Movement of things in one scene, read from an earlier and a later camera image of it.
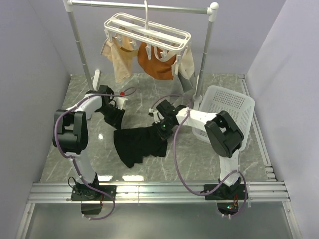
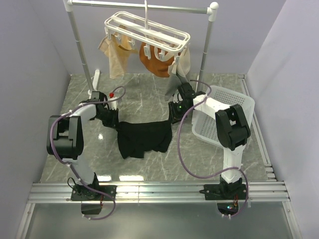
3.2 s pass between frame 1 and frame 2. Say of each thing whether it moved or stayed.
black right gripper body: moved
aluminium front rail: stayed
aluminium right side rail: stayed
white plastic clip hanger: stayed
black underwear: moved
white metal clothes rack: stayed
